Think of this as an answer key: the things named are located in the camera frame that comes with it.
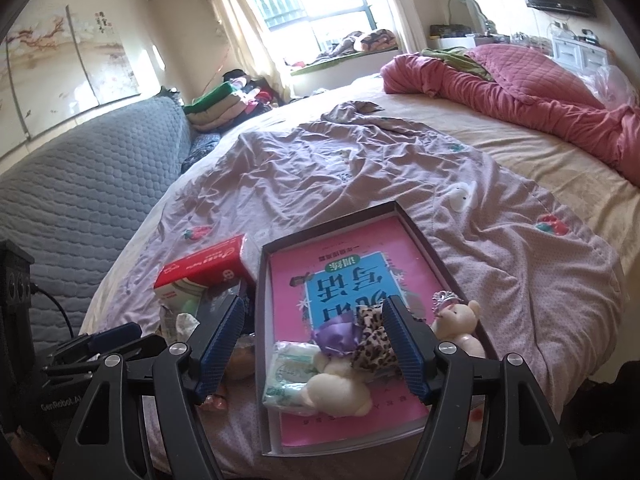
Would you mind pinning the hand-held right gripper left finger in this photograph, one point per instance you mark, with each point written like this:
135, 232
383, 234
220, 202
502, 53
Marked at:
217, 350

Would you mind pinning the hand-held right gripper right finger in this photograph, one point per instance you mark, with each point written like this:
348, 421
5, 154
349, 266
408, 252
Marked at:
407, 355

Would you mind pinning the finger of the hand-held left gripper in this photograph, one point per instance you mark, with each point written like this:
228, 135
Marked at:
117, 334
150, 346

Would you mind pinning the small cream plush bear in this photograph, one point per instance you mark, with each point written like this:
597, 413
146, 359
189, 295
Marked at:
457, 322

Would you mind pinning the purple bow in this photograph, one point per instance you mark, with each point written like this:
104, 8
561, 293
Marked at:
335, 340

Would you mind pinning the cream plush toy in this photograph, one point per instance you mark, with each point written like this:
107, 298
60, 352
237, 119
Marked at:
340, 390

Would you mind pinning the green white tissue pack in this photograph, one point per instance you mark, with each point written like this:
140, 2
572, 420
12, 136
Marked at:
290, 375

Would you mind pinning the dark cardboard box tray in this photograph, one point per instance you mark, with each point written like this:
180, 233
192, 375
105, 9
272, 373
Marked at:
432, 270

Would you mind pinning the small black box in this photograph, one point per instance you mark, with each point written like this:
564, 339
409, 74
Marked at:
215, 302

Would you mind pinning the red tissue box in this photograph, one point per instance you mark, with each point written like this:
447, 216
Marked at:
200, 265

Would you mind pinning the pink book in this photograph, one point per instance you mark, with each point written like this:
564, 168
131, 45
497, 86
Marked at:
290, 280

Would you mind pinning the grey quilted headboard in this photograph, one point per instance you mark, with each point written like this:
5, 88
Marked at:
90, 170

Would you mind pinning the lilac printed blanket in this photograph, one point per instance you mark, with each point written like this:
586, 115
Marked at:
350, 170

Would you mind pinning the dark patterned cushion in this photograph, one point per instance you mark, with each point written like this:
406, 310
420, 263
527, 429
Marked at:
200, 150

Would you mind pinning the dark cloth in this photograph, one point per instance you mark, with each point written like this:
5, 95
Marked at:
615, 395

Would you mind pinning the stack of folded clothes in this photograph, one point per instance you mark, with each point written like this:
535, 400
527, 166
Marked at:
220, 105

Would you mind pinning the pink quilt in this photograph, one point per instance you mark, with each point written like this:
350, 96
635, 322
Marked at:
440, 80

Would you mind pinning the green cloth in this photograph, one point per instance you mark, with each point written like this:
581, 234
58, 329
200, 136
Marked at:
460, 60

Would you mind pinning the green window seat mat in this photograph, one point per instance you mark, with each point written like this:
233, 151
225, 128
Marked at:
320, 66

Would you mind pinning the pink quilted pillow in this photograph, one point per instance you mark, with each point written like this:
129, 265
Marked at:
530, 67

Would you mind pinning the cream curtain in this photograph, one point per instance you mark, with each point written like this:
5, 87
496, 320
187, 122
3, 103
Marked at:
405, 5
240, 35

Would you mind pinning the crumpled patterned blanket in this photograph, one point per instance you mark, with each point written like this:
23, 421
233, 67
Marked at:
370, 40

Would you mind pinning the dark storage box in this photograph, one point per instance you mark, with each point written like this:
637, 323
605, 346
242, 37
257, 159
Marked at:
450, 30

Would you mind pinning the clear plastic bag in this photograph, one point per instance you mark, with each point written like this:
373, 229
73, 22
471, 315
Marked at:
617, 85

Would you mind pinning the white dresser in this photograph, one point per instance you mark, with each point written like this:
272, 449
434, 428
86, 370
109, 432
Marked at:
575, 52

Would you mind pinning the vanity mirror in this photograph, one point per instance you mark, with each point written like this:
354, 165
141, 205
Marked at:
465, 12

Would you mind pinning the blossom wall painting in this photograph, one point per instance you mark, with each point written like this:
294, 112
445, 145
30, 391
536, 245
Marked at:
50, 60

